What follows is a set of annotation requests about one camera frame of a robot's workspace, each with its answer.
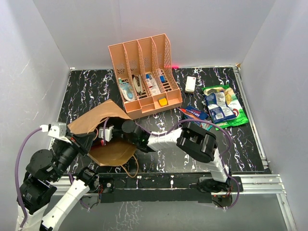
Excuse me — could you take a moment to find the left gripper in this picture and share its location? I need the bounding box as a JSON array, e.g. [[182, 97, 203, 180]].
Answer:
[[51, 130, 97, 180]]

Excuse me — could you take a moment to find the brown paper bag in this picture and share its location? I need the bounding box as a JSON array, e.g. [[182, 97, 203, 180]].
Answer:
[[68, 100, 137, 167]]

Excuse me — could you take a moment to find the blue biscuit pack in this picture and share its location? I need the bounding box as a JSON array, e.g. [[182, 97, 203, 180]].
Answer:
[[179, 106, 208, 120]]

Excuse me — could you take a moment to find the blue snack pouch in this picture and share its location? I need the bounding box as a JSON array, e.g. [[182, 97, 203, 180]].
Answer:
[[205, 91, 236, 124]]

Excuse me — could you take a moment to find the green Chuba chips bag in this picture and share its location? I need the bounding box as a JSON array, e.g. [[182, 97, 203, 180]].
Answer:
[[202, 85, 249, 128]]

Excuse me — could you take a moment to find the red green candy pack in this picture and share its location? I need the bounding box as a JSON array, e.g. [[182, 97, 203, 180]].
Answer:
[[197, 122, 212, 131]]

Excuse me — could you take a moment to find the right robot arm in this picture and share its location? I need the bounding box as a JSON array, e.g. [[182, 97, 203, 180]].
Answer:
[[111, 119, 232, 193]]

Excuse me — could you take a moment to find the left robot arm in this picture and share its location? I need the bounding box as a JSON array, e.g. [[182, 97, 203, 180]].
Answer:
[[15, 132, 100, 231]]

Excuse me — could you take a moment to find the blue correction tape pack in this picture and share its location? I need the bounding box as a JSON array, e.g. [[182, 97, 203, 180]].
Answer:
[[118, 78, 135, 102]]

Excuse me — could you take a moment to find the yellow sticky tape dispenser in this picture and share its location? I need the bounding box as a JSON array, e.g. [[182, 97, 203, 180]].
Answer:
[[158, 97, 168, 107]]

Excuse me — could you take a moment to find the white ruler set pack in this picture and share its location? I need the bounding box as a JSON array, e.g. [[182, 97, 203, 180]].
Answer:
[[146, 73, 161, 96]]

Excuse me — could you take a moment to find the silver stapler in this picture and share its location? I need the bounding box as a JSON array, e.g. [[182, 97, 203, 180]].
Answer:
[[132, 75, 143, 96]]

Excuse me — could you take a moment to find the pink desk organizer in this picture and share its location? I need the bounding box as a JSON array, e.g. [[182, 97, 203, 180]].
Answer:
[[108, 34, 182, 119]]

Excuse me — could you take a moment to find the blue eraser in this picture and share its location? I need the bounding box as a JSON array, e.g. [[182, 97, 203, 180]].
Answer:
[[159, 75, 167, 83]]

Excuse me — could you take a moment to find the white small box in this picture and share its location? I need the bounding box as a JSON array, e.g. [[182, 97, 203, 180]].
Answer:
[[185, 76, 196, 93]]

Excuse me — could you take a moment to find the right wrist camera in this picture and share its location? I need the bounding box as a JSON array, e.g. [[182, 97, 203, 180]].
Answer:
[[98, 126, 114, 142]]

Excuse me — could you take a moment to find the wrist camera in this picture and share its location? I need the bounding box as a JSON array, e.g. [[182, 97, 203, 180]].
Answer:
[[98, 126, 114, 142], [40, 122, 71, 143]]

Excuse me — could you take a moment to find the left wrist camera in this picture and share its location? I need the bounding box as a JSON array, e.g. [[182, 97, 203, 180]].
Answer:
[[40, 122, 71, 143]]

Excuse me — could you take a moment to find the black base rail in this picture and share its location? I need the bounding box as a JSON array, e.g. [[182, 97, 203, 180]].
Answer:
[[48, 172, 284, 205]]

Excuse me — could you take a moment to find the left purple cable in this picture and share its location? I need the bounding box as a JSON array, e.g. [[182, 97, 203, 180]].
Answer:
[[14, 127, 43, 229]]

